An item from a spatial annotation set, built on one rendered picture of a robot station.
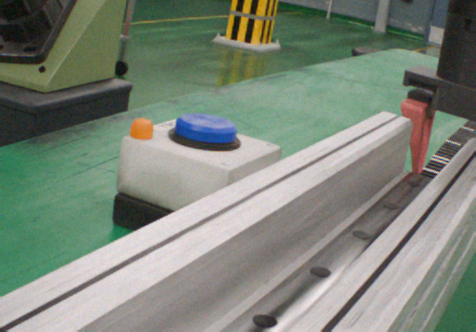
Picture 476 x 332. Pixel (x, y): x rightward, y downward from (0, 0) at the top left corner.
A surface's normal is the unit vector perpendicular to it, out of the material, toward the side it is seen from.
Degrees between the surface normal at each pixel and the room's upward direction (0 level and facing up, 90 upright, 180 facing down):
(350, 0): 90
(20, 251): 0
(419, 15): 90
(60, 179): 0
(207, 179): 90
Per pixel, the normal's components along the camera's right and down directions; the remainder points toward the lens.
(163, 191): -0.40, 0.21
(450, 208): 0.18, -0.94
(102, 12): 0.91, 0.27
